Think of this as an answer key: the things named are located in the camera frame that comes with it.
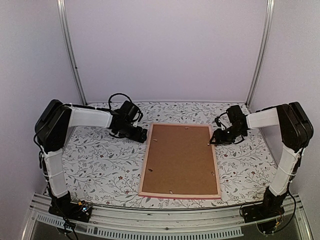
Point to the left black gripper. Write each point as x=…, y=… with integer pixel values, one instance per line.
x=136, y=136

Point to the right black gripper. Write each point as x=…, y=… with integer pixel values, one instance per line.
x=220, y=139

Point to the brown cardboard backing board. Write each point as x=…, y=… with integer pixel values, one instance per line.
x=180, y=160

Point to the pink wooden picture frame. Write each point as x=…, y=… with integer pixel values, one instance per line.
x=147, y=160

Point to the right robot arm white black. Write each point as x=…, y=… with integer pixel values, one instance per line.
x=295, y=128

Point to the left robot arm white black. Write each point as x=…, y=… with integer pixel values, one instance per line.
x=52, y=127

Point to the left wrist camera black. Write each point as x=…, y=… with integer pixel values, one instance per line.
x=131, y=112

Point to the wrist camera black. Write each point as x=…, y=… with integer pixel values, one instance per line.
x=131, y=112
x=234, y=114

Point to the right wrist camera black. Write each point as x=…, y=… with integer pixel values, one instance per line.
x=234, y=114

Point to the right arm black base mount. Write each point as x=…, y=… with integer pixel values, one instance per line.
x=268, y=218

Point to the aluminium front rail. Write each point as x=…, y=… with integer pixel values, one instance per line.
x=123, y=223

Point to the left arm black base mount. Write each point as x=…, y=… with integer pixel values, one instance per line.
x=63, y=207

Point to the right aluminium corner post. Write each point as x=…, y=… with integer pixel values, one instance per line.
x=270, y=4

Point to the aluminium corner post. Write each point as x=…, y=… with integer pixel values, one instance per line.
x=61, y=6
x=270, y=4

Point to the left aluminium corner post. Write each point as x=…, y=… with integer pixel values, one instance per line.
x=61, y=6

